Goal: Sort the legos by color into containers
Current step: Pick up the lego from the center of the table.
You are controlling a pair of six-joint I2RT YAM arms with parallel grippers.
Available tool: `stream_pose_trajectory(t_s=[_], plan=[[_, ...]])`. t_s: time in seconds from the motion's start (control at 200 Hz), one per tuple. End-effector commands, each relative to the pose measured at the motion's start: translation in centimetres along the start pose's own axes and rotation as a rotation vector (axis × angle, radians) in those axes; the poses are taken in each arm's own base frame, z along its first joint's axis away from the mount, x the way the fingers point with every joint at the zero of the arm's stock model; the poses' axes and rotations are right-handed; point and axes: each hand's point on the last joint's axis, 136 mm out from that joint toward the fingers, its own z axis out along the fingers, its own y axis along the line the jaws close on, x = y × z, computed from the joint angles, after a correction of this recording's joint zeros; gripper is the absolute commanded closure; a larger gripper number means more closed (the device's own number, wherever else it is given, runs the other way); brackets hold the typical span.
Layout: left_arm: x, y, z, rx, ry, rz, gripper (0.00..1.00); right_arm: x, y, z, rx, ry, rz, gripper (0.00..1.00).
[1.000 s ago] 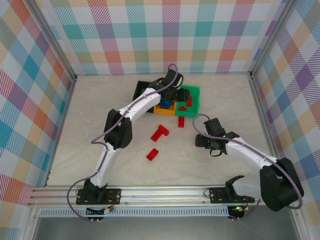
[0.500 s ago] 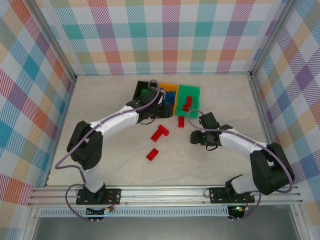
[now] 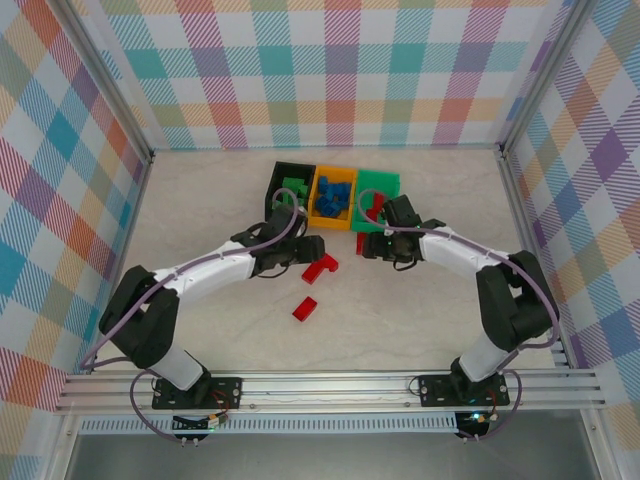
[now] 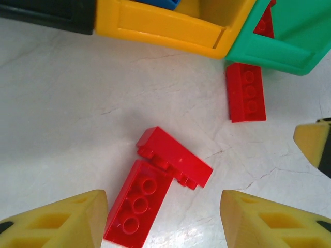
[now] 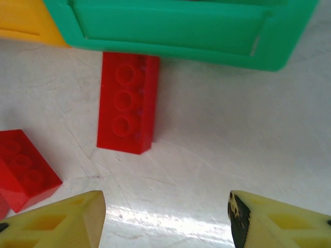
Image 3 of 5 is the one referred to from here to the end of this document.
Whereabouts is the aluminium frame post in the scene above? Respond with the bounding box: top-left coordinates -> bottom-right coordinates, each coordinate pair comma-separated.
498,0 -> 599,161
58,0 -> 155,164

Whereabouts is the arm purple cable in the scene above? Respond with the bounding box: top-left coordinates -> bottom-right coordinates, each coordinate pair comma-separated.
357,188 -> 559,445
79,188 -> 307,445

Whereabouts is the white slotted cable duct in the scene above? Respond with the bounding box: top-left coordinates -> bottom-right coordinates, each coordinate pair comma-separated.
78,411 -> 459,436

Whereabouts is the orange plastic bin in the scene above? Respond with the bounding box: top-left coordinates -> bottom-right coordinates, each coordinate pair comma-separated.
306,164 -> 359,232

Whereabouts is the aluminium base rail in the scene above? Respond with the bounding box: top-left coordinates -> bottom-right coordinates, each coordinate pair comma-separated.
54,368 -> 607,416

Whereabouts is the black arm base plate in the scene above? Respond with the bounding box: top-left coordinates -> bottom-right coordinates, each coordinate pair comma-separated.
417,373 -> 511,407
152,375 -> 244,411

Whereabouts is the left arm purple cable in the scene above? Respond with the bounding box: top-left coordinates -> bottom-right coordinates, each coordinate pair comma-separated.
79,188 -> 307,445

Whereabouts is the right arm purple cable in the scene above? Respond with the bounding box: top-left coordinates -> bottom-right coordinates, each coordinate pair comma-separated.
357,188 -> 559,445

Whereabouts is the green plastic bin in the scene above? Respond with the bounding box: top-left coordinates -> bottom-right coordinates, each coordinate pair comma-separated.
349,168 -> 402,237

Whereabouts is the black plastic bin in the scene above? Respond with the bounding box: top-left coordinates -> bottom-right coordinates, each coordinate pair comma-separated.
263,160 -> 318,227

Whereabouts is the aluminium back rail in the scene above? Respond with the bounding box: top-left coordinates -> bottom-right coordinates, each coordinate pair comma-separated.
149,144 -> 506,154

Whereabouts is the aluminium side rail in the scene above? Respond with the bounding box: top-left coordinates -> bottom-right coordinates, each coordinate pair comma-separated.
87,149 -> 155,376
497,144 -> 574,374

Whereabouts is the small black controller board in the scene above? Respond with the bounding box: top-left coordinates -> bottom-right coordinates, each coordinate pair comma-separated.
172,413 -> 231,434
455,409 -> 501,444

